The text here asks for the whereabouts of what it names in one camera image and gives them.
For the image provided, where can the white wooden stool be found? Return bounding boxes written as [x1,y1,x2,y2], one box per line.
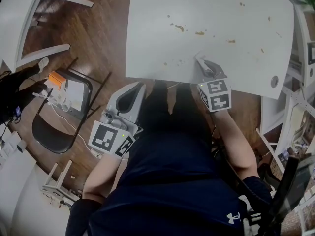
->
[41,159,74,201]

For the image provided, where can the small white side table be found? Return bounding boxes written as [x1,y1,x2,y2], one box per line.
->
[0,0,95,73]

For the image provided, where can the person's navy shirt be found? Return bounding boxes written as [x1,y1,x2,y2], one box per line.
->
[65,129,274,236]

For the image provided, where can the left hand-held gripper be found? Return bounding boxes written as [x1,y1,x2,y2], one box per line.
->
[88,81,147,158]

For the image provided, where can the white charger cable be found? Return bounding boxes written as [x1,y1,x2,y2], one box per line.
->
[53,104,103,158]

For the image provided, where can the white wiping cloth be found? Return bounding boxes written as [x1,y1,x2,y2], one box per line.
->
[194,54,217,75]

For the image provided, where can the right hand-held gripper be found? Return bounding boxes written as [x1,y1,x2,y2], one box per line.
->
[196,59,232,113]

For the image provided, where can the black folding chair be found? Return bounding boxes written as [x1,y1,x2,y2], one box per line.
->
[31,57,113,154]

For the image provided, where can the white shelf unit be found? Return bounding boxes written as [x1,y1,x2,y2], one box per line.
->
[255,87,315,177]

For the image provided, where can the black framed picture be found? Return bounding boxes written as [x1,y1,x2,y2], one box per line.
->
[307,42,315,65]

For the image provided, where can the person's black trousers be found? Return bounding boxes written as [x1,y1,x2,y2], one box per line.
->
[140,80,215,142]

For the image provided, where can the white desk with grommet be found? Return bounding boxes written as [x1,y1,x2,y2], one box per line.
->
[292,3,315,88]

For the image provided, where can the white papers on chair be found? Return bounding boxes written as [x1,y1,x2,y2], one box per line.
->
[66,79,86,112]

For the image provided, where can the white stained table top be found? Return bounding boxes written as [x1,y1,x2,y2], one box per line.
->
[125,0,295,100]

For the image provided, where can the person's left forearm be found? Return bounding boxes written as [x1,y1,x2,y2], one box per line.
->
[82,152,126,204]

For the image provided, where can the orange box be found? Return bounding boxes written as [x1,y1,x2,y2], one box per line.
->
[48,71,67,90]

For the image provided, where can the person's right forearm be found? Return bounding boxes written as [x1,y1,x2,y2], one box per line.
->
[211,108,258,181]

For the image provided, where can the black office chair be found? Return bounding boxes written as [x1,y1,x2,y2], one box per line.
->
[258,153,315,236]

